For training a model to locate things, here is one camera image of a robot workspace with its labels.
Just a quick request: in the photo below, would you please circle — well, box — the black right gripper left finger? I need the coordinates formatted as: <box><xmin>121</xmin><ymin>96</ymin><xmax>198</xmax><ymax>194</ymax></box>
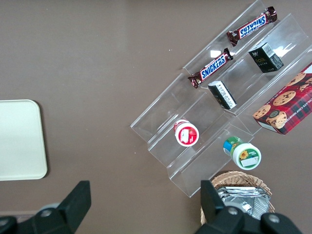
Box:
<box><xmin>0</xmin><ymin>180</ymin><xmax>92</xmax><ymax>234</ymax></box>

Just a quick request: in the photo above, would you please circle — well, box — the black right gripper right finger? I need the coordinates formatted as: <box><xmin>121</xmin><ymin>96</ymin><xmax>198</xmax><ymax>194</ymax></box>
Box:
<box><xmin>195</xmin><ymin>179</ymin><xmax>306</xmax><ymax>234</ymax></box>

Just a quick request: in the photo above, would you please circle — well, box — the light wicker basket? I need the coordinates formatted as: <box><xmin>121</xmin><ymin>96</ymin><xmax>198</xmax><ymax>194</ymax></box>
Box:
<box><xmin>200</xmin><ymin>170</ymin><xmax>276</xmax><ymax>226</ymax></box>

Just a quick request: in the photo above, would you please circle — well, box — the cream plastic tray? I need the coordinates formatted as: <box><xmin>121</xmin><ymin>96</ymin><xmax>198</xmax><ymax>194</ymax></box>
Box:
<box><xmin>0</xmin><ymin>99</ymin><xmax>48</xmax><ymax>181</ymax></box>

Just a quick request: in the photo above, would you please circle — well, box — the green lid yogurt cup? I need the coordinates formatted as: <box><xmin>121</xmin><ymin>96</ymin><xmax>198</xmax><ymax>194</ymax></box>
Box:
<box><xmin>223</xmin><ymin>136</ymin><xmax>262</xmax><ymax>171</ymax></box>

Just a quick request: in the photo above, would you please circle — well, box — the red lid yogurt cup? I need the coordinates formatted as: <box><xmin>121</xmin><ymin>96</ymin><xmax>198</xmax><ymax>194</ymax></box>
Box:
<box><xmin>173</xmin><ymin>118</ymin><xmax>200</xmax><ymax>147</ymax></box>

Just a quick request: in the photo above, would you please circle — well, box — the clear acrylic step stand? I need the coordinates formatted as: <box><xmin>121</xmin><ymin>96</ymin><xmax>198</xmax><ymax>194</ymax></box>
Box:
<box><xmin>130</xmin><ymin>72</ymin><xmax>256</xmax><ymax>198</ymax></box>
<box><xmin>182</xmin><ymin>0</ymin><xmax>312</xmax><ymax>137</ymax></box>

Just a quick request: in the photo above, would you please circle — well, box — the small black carton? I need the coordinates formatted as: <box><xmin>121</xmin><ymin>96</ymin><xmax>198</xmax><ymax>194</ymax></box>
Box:
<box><xmin>248</xmin><ymin>42</ymin><xmax>285</xmax><ymax>74</ymax></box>
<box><xmin>207</xmin><ymin>80</ymin><xmax>237</xmax><ymax>110</ymax></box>

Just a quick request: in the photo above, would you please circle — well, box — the red tartan cookie box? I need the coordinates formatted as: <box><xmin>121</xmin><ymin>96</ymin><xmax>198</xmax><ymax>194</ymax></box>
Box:
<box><xmin>252</xmin><ymin>62</ymin><xmax>312</xmax><ymax>136</ymax></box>

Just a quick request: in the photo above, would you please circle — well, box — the Snickers chocolate bar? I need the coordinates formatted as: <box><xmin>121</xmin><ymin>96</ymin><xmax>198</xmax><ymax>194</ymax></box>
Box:
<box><xmin>187</xmin><ymin>47</ymin><xmax>234</xmax><ymax>89</ymax></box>
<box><xmin>226</xmin><ymin>6</ymin><xmax>278</xmax><ymax>47</ymax></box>

